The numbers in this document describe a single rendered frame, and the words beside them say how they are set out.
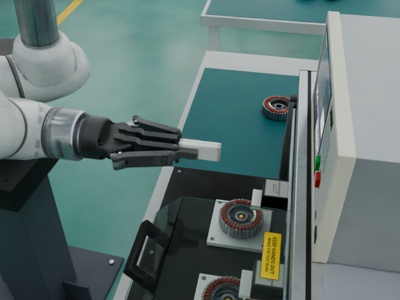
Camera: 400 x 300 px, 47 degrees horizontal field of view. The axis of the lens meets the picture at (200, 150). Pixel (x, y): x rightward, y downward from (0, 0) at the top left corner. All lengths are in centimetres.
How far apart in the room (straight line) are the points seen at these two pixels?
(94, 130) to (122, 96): 235
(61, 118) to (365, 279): 53
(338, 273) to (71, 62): 96
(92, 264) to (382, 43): 160
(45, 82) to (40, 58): 8
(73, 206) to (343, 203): 189
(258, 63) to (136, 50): 188
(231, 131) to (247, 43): 230
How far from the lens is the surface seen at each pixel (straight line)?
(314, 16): 240
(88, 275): 209
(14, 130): 75
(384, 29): 91
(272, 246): 79
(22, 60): 136
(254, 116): 161
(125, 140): 78
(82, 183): 251
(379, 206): 64
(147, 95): 312
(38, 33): 131
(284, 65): 194
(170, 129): 80
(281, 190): 109
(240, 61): 194
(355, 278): 72
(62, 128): 80
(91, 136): 78
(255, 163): 141
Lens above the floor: 167
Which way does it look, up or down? 39 degrees down
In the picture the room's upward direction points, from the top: straight up
